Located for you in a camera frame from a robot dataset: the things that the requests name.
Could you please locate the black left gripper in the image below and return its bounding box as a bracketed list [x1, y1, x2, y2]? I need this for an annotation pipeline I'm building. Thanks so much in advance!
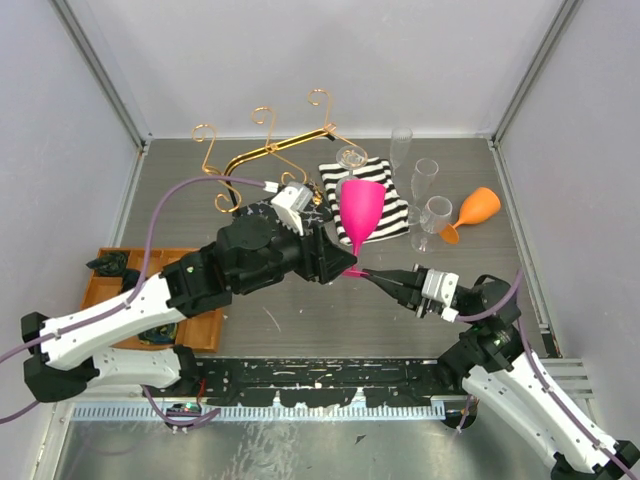
[235, 211, 360, 294]

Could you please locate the pink plastic wine glass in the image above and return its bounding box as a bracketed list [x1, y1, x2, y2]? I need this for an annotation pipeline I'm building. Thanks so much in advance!
[339, 179, 386, 257]

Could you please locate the orange plastic wine glass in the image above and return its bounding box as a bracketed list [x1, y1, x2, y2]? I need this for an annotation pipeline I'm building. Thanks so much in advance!
[439, 187, 501, 245]

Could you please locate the gold wine glass rack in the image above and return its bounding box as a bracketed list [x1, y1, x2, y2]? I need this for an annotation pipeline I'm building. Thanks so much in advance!
[191, 88, 362, 215]

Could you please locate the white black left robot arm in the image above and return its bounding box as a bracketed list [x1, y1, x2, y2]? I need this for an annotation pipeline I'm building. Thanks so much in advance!
[21, 215, 357, 403]

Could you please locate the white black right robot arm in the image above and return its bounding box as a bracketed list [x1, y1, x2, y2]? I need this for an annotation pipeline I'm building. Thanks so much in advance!
[362, 265, 639, 479]

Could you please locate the clear stemmed wine glass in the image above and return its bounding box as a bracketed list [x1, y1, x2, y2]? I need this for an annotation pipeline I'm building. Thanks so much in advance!
[410, 196, 453, 254]

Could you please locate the black white striped cloth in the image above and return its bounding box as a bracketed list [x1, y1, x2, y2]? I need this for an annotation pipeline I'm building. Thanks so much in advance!
[318, 157, 409, 246]

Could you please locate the tall clear champagne flute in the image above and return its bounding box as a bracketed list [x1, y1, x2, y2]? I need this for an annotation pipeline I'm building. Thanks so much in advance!
[389, 127, 413, 177]

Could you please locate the orange wooden compartment tray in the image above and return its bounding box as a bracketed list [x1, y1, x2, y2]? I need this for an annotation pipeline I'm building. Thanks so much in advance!
[81, 248, 224, 353]

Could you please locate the yellow blue rolled tie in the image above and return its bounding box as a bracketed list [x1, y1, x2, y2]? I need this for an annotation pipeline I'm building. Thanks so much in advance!
[137, 323, 178, 345]

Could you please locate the green patterned rolled tie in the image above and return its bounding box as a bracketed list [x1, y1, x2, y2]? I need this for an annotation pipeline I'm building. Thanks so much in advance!
[86, 250, 129, 277]

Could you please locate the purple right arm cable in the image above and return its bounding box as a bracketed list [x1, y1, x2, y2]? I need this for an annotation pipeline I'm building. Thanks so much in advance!
[449, 269, 631, 476]

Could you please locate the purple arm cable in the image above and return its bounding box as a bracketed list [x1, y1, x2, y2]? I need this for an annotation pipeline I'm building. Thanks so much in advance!
[449, 269, 631, 476]
[0, 174, 281, 436]

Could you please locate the white slotted cable duct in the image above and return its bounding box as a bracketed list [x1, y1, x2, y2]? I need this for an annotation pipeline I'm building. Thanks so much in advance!
[71, 401, 446, 422]

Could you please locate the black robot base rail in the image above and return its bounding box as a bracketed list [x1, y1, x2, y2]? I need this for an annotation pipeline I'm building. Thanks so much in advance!
[150, 357, 467, 408]

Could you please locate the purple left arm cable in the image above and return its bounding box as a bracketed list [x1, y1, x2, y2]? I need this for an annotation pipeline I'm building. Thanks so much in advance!
[0, 174, 281, 436]

